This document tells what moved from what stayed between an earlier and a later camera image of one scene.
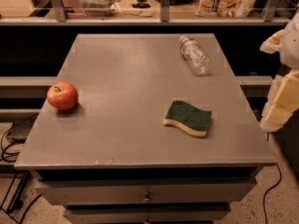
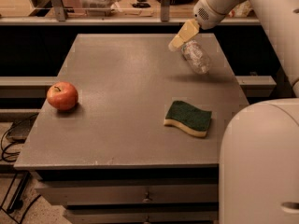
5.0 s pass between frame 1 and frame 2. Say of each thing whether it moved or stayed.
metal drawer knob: stayed
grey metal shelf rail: stayed
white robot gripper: moved
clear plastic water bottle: stayed
